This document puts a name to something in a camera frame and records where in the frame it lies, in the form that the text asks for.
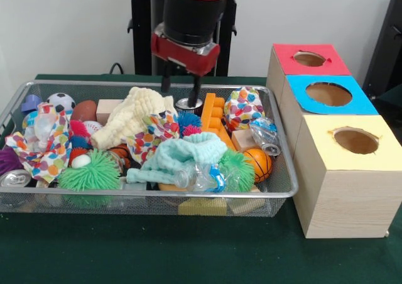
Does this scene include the polka dot cloth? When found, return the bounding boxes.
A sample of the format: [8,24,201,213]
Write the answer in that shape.
[224,86,266,131]

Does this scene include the heart print cloth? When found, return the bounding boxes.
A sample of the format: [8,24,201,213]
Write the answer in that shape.
[5,103,73,184]

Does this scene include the green spiky ball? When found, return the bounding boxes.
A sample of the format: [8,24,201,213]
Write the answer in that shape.
[217,149,256,194]

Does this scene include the wooden box with three holes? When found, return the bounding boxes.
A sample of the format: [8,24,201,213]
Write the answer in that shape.
[266,43,402,239]

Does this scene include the orange toy block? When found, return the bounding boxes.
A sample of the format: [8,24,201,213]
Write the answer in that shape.
[201,93,236,151]

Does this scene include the orange mini basketball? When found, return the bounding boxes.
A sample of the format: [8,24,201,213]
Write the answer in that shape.
[243,148,273,183]

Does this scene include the light teal waffle cloth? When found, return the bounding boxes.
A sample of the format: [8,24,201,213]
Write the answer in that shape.
[126,132,228,185]

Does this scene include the black panel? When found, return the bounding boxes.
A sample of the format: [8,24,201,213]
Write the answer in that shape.
[364,0,402,102]

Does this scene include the green fuzzy monster toy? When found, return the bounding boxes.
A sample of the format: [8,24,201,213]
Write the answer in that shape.
[58,149,121,192]

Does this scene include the white colourful print cloth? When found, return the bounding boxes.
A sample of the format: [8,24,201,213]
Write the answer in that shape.
[127,111,180,165]

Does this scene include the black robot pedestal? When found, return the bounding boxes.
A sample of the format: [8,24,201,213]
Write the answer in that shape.
[121,0,252,77]

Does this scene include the blue spiky ball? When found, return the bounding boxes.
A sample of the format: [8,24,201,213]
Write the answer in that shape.
[176,111,203,136]

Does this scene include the cream waffle cloth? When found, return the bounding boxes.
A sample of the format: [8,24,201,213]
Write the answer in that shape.
[91,87,178,151]

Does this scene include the dark green tablecloth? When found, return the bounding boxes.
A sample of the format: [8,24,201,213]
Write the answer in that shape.
[0,74,402,284]

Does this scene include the small soccer ball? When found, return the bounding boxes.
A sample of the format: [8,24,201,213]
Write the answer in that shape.
[46,92,77,114]

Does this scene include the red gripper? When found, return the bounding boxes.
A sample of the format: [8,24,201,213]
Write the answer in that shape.
[150,23,221,109]

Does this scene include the brown toy football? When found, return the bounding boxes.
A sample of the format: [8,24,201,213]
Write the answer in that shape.
[70,100,99,123]

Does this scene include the clear wire mesh bin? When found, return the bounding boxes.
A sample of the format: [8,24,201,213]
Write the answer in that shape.
[0,80,298,219]

